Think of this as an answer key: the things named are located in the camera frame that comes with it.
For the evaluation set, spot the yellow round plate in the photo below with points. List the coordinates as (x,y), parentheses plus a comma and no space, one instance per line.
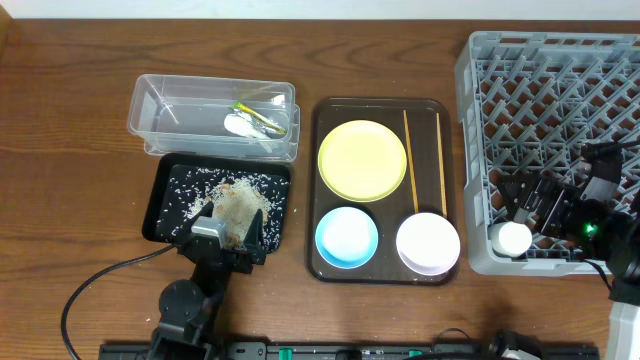
(362,161)

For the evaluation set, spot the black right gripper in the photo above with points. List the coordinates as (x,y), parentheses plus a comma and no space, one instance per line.
(536,201)

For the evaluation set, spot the left wooden chopstick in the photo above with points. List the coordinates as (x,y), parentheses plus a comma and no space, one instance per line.
(410,163)

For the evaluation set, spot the white crumpled paper waste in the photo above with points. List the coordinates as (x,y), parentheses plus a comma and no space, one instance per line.
(245,126)

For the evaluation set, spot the blue bowl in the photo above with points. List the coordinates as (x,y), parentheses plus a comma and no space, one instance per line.
(346,238)

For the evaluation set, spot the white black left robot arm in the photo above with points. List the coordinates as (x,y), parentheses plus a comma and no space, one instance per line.
(188,308)

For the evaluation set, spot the pink bowl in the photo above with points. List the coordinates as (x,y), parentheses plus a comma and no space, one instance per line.
(428,244)

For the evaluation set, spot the green snack wrapper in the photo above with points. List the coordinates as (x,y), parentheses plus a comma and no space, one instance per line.
(262,120)

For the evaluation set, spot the grey dishwasher rack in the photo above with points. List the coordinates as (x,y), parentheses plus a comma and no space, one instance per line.
(527,102)

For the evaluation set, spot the brown serving tray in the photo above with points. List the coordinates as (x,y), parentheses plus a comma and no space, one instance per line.
(381,205)

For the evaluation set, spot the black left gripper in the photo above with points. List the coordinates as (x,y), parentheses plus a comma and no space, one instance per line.
(226,254)

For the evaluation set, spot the black food waste tray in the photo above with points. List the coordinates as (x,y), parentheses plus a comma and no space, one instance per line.
(167,162)

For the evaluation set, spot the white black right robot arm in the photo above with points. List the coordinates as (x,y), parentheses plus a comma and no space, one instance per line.
(612,237)

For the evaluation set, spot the rice food leftovers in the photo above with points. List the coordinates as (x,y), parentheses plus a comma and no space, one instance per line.
(235,195)

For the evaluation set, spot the white cup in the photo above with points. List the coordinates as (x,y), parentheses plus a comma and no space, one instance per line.
(510,239)

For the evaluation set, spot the clear plastic waste bin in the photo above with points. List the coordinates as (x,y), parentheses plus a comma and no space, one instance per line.
(185,114)

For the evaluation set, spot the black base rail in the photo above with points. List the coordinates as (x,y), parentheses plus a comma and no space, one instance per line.
(505,345)

